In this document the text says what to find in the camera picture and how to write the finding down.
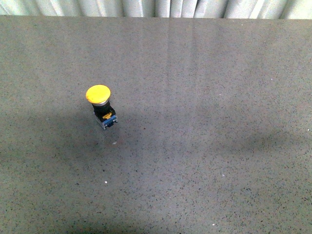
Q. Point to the yellow mushroom push button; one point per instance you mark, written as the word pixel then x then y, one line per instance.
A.
pixel 99 97

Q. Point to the white pleated curtain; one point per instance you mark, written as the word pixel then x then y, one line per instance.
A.
pixel 211 9

